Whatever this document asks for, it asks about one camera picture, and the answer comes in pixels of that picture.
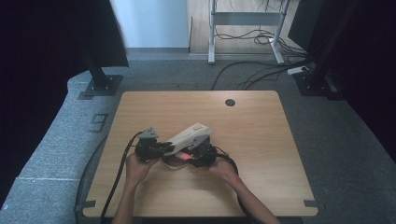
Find white metal desk frame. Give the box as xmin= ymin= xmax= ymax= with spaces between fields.
xmin=207 ymin=0 xmax=292 ymax=65

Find dark curtain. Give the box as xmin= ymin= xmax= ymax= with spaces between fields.
xmin=0 ymin=0 xmax=130 ymax=206

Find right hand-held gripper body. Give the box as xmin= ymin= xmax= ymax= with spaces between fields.
xmin=186 ymin=133 xmax=219 ymax=168

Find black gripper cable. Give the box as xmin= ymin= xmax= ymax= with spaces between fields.
xmin=99 ymin=131 xmax=145 ymax=224
xmin=214 ymin=145 xmax=260 ymax=224

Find grey white handheld device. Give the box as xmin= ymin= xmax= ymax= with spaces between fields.
xmin=163 ymin=122 xmax=213 ymax=157

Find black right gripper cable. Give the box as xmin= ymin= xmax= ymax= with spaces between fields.
xmin=214 ymin=145 xmax=260 ymax=224

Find small red object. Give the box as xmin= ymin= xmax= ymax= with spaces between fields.
xmin=175 ymin=151 xmax=196 ymax=161

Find person's left hand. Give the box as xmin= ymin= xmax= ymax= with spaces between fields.
xmin=125 ymin=151 xmax=160 ymax=188

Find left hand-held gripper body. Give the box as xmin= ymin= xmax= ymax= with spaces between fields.
xmin=134 ymin=126 xmax=166 ymax=163

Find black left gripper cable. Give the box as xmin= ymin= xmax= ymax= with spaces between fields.
xmin=99 ymin=131 xmax=145 ymax=224

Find black floor cables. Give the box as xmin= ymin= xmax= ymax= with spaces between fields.
xmin=210 ymin=0 xmax=316 ymax=91

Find grey tape floor marking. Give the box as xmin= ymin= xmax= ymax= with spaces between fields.
xmin=88 ymin=113 xmax=109 ymax=133

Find white floor power strip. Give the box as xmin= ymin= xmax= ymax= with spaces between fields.
xmin=286 ymin=65 xmax=309 ymax=76

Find black stand with base plate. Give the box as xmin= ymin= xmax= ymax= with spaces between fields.
xmin=81 ymin=46 xmax=124 ymax=97
xmin=293 ymin=0 xmax=362 ymax=101

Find person's right hand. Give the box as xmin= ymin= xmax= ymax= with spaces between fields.
xmin=207 ymin=158 xmax=239 ymax=185

